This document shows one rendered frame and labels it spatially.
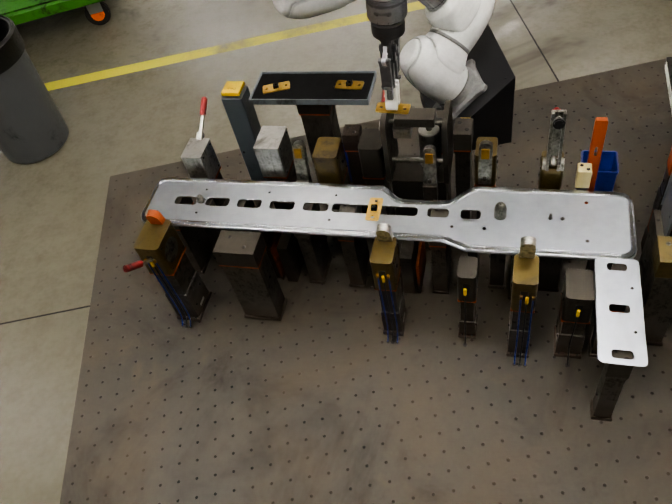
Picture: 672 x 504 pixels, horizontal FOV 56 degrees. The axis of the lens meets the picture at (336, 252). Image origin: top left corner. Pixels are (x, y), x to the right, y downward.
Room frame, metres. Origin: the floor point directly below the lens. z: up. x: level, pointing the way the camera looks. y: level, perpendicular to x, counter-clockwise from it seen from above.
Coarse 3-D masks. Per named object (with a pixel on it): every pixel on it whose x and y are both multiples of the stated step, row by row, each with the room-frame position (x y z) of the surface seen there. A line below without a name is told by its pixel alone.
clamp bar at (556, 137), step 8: (552, 112) 1.17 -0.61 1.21; (560, 112) 1.17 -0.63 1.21; (552, 120) 1.16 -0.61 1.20; (560, 120) 1.14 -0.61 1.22; (552, 128) 1.16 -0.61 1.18; (560, 128) 1.13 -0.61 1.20; (552, 136) 1.16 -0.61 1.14; (560, 136) 1.15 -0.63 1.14; (552, 144) 1.16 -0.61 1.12; (560, 144) 1.14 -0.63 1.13; (552, 152) 1.15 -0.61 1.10; (560, 152) 1.14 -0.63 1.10; (560, 160) 1.13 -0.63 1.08
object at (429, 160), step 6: (426, 150) 1.28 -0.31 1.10; (432, 150) 1.27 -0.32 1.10; (426, 156) 1.27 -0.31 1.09; (432, 156) 1.26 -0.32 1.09; (426, 162) 1.26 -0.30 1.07; (432, 162) 1.26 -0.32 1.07; (426, 168) 1.27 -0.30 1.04; (432, 168) 1.26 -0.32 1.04; (426, 174) 1.26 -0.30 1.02; (432, 174) 1.26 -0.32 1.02; (426, 180) 1.26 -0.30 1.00; (432, 180) 1.25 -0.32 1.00
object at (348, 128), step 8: (344, 128) 1.45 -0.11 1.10; (352, 128) 1.44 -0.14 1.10; (360, 128) 1.44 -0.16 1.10; (344, 136) 1.42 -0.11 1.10; (352, 136) 1.41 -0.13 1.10; (360, 136) 1.43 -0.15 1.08; (344, 144) 1.43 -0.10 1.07; (352, 144) 1.42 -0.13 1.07; (352, 152) 1.42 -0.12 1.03; (352, 160) 1.42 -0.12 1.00; (352, 168) 1.43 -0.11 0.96; (360, 168) 1.42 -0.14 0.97; (352, 176) 1.43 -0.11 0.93; (360, 176) 1.42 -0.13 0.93
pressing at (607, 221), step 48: (192, 192) 1.46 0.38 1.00; (240, 192) 1.41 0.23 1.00; (288, 192) 1.36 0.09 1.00; (336, 192) 1.31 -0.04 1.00; (384, 192) 1.26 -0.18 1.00; (480, 192) 1.17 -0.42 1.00; (528, 192) 1.12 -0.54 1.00; (576, 192) 1.08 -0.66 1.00; (432, 240) 1.05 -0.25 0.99; (480, 240) 1.01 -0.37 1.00; (576, 240) 0.93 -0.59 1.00; (624, 240) 0.89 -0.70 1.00
